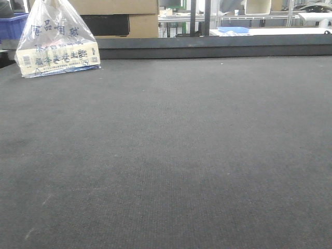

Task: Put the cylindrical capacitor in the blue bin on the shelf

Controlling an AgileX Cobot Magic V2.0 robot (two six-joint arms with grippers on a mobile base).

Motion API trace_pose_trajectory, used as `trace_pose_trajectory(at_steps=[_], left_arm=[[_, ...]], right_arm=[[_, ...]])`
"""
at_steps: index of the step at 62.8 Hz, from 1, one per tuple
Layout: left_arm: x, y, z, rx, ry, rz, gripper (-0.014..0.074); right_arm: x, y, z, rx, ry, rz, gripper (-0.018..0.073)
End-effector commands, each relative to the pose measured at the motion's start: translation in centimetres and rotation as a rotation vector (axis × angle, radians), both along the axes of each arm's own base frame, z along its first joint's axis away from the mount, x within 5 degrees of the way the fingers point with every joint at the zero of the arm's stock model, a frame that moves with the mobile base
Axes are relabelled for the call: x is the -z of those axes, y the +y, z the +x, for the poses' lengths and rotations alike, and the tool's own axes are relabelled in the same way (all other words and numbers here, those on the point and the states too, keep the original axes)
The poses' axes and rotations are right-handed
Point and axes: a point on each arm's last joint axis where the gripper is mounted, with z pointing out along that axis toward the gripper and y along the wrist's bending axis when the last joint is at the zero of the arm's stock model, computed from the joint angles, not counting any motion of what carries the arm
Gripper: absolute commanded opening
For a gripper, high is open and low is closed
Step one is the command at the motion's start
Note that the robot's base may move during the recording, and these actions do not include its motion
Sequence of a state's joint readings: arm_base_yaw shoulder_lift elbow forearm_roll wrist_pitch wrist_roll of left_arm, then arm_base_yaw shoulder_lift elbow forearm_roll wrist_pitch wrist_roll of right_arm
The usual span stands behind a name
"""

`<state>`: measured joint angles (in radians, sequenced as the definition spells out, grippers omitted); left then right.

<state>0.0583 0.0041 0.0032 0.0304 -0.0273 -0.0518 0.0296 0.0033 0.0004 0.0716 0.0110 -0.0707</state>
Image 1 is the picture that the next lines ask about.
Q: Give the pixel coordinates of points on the white bin on rack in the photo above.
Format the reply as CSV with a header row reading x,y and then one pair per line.
x,y
257,7

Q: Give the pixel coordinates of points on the white metal rack shelf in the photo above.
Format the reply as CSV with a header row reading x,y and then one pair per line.
x,y
218,19

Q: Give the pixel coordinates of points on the white background table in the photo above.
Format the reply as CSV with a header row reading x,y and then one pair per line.
x,y
275,31

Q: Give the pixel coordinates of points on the blue tray on white table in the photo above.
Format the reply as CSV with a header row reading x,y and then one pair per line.
x,y
234,29

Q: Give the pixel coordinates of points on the cream box inside bag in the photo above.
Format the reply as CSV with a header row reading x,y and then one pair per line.
x,y
57,59

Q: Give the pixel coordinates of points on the clear printed plastic bag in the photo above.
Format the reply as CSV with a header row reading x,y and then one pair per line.
x,y
52,23

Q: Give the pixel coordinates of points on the upper cardboard box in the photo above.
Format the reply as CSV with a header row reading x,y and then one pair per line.
x,y
109,7

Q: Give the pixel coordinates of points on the blue plastic crate background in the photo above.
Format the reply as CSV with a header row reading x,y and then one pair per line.
x,y
12,28

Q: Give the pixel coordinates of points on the black vertical post left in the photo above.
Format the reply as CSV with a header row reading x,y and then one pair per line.
x,y
192,17

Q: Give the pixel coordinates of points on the black vertical post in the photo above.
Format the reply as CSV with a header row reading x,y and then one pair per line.
x,y
192,17
207,15

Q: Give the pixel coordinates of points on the black vertical post right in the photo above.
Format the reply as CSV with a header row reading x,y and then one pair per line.
x,y
207,15

